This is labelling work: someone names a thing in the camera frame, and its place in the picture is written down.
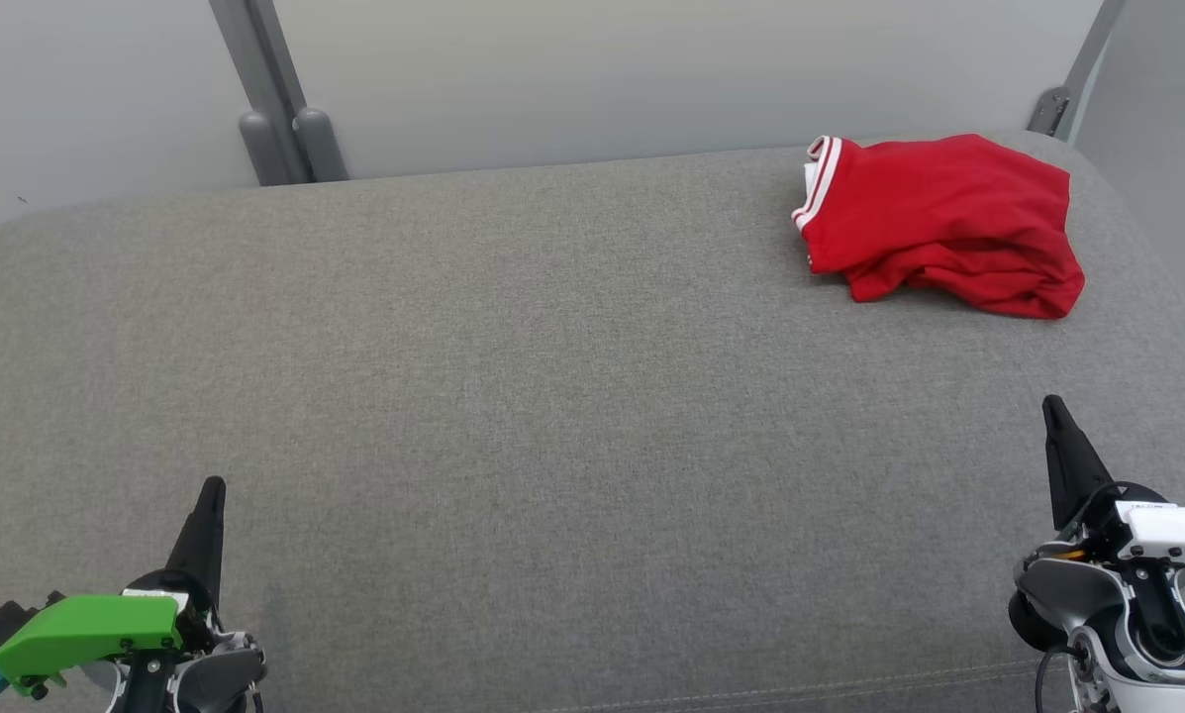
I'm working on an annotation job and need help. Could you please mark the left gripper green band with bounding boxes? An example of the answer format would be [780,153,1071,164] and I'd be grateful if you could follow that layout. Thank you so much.
[0,476,227,696]

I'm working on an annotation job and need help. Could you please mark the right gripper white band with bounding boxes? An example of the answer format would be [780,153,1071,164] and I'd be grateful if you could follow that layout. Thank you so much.
[1042,396,1185,585]

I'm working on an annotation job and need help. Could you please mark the red Bulls basketball jersey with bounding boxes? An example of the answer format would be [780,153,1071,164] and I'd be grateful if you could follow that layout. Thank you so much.
[792,134,1073,278]

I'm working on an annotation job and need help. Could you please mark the grey fabric sofa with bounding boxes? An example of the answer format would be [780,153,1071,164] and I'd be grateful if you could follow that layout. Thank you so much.
[0,129,1185,713]

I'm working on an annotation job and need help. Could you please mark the black right arm loop cable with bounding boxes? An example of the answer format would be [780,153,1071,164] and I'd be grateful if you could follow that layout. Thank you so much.
[1034,644,1080,713]

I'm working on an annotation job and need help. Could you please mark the metal hinge bracket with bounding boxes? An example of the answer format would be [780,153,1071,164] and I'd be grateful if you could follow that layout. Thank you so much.
[1026,87,1074,138]

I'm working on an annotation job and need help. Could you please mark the grey rounded post foot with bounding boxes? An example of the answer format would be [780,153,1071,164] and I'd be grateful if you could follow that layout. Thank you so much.
[293,107,348,182]
[239,111,291,186]

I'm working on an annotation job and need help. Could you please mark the grey partition post with hinge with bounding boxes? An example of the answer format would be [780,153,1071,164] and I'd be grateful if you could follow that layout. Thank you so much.
[1026,0,1128,138]

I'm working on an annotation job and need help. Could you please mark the grey partition post with latch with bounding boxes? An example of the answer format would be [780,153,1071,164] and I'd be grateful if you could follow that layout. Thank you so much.
[208,0,312,185]

